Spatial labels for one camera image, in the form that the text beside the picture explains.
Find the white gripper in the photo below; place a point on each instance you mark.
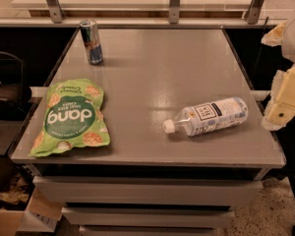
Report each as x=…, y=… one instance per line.
x=281, y=110

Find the clear blue-label plastic bottle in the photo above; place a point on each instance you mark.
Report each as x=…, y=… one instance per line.
x=208, y=117

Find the redbull can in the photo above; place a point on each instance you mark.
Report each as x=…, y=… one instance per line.
x=91, y=39

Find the grey drawer cabinet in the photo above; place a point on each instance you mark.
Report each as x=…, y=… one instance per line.
x=146, y=182

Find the green dang chips bag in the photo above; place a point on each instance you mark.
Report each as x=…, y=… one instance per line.
x=72, y=119

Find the black office chair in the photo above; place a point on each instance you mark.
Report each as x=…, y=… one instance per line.
x=15, y=92

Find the cardboard box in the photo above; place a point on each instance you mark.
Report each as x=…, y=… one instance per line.
x=40, y=215

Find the right metal bracket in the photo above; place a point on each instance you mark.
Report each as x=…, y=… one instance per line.
x=252, y=15

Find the metal bracket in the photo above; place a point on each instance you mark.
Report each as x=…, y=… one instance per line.
x=252, y=15
x=55, y=11
x=173, y=12

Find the middle metal bracket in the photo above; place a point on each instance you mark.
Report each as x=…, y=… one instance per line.
x=173, y=12

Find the left metal bracket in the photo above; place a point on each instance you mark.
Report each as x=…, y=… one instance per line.
x=55, y=11

